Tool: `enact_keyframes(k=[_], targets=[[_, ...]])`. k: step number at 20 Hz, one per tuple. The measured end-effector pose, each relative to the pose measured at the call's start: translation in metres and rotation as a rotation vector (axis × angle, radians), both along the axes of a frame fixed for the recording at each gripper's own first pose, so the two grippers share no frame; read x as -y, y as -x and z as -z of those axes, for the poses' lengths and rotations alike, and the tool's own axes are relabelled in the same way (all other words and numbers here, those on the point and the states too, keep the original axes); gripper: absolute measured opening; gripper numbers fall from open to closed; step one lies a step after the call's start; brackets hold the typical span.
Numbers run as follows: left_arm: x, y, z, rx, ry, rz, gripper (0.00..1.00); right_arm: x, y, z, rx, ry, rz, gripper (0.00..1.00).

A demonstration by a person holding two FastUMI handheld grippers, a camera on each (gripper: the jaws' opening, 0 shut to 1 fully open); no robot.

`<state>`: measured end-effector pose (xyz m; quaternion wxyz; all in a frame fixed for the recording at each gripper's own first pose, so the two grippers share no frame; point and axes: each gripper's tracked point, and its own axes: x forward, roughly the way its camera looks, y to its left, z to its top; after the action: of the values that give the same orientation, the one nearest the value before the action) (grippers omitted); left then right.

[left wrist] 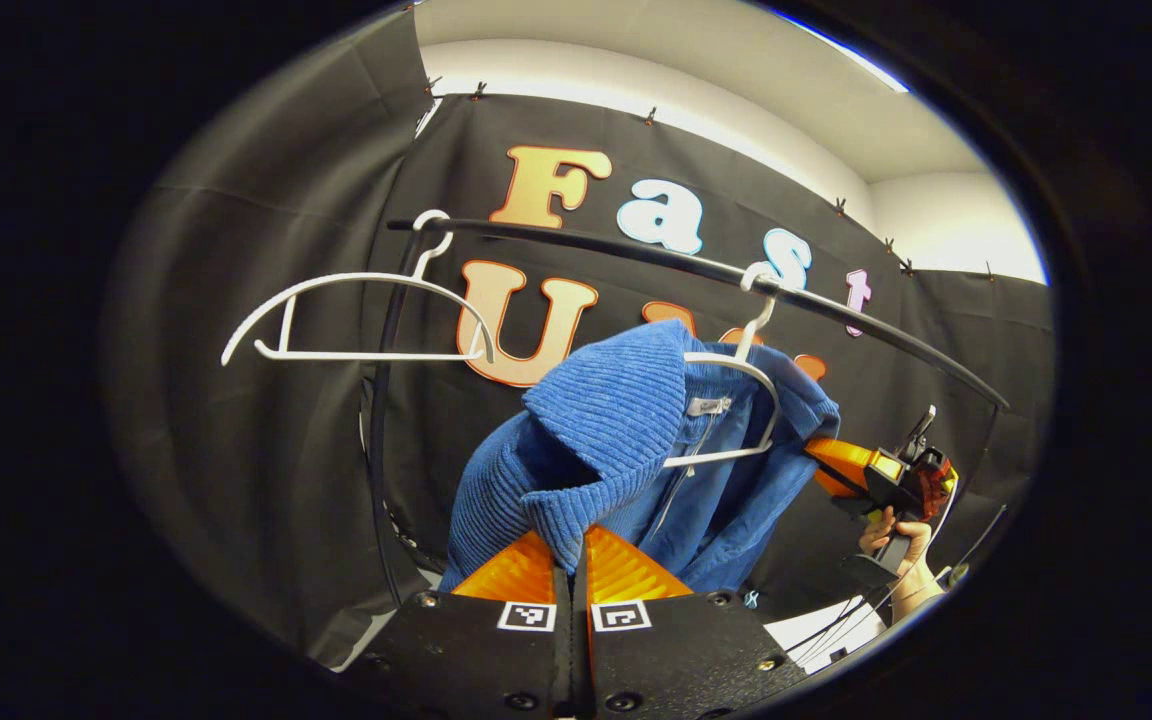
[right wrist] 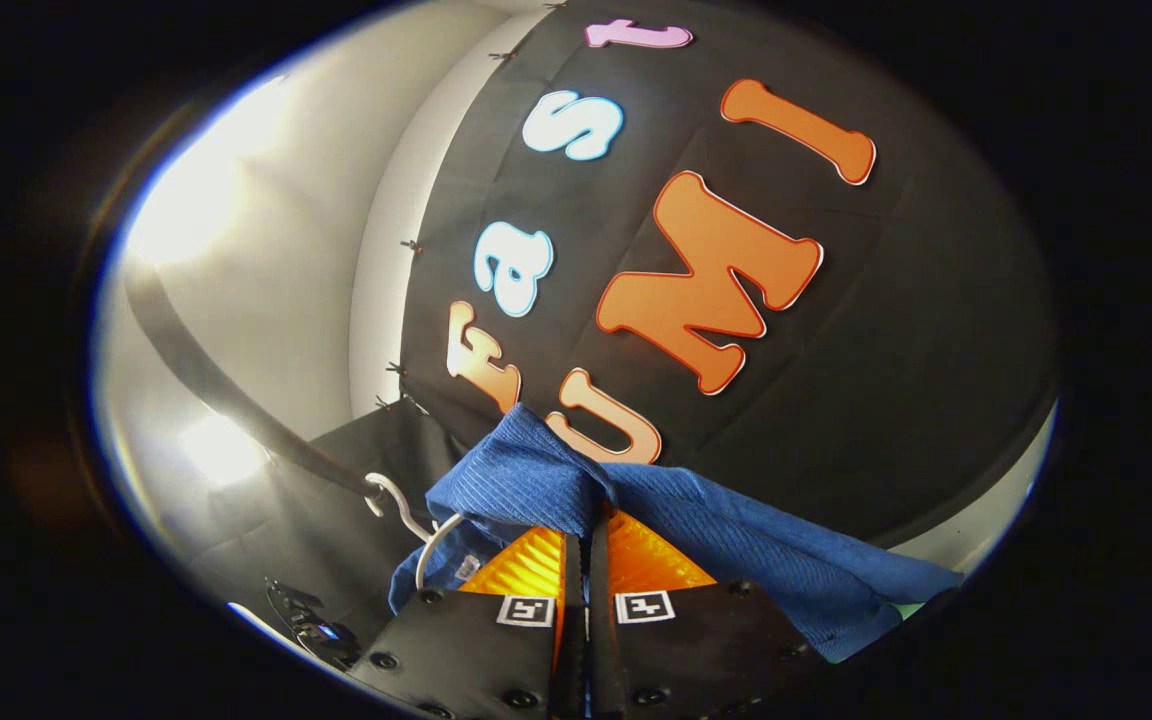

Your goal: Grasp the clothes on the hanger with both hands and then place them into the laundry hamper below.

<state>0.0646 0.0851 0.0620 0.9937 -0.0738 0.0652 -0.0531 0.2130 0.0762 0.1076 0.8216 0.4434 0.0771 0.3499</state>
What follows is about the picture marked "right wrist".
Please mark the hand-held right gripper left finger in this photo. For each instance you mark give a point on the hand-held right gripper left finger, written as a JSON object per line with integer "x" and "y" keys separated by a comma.
{"x": 476, "y": 660}

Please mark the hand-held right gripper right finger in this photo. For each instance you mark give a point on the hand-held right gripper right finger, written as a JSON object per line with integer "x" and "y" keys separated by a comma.
{"x": 696, "y": 660}

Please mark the white plastic clothes hanger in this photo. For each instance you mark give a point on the white plastic clothes hanger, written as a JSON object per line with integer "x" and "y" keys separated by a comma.
{"x": 386, "y": 487}

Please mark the black metal clothes rack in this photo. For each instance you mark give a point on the black metal clothes rack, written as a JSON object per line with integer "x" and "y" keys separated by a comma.
{"x": 216, "y": 385}

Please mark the black backdrop cloth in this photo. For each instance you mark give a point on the black backdrop cloth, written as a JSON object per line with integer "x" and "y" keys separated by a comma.
{"x": 886, "y": 350}

